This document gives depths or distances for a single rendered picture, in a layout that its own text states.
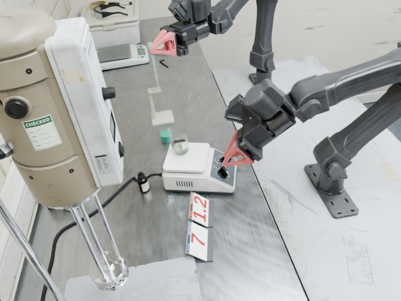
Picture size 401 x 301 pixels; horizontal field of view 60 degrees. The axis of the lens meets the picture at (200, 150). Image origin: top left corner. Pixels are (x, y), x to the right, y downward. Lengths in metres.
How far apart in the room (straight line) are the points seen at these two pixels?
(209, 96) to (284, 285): 0.83
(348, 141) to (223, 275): 0.43
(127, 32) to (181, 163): 1.11
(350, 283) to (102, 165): 0.61
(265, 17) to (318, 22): 1.34
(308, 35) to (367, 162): 1.62
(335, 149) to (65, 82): 0.68
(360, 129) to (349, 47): 1.97
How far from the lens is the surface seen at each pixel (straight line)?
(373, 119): 0.89
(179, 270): 0.85
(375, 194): 1.06
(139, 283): 0.85
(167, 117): 1.30
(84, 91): 0.40
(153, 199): 1.01
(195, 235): 0.87
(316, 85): 0.80
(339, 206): 0.99
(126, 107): 1.42
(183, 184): 0.98
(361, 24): 2.81
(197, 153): 0.99
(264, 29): 1.33
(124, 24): 1.92
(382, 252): 0.94
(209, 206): 0.96
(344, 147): 0.90
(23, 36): 0.38
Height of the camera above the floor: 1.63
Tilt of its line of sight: 40 degrees down
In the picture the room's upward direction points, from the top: 6 degrees counter-clockwise
